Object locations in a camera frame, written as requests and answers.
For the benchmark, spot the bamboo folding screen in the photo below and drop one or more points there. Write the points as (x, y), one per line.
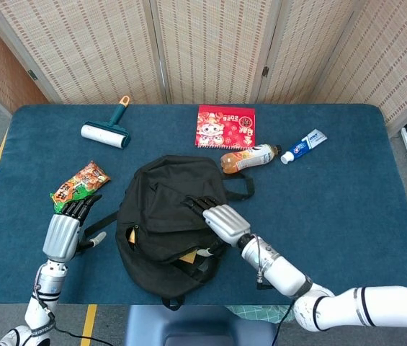
(210, 47)

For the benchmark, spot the green checked cloth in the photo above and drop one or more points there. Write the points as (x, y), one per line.
(257, 313)

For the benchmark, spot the orange drink plastic bottle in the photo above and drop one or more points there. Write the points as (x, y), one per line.
(246, 158)

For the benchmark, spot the blue white toothpaste tube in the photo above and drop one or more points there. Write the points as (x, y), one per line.
(302, 146)

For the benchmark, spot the yellow notebook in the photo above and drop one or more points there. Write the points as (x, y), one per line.
(188, 257)

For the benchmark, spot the orange green snack bag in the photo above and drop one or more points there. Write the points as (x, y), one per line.
(80, 180)

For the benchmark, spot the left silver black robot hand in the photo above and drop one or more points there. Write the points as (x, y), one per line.
(61, 234)

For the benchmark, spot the dark metal screen hinge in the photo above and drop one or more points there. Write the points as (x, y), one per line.
(32, 75)
(265, 71)

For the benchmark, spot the blue table cover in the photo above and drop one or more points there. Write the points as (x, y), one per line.
(315, 216)

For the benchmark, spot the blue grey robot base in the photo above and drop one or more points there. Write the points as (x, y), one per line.
(196, 324)

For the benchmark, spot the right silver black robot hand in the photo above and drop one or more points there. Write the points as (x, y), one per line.
(226, 223)

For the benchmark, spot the black backpack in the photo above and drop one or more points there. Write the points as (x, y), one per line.
(160, 216)

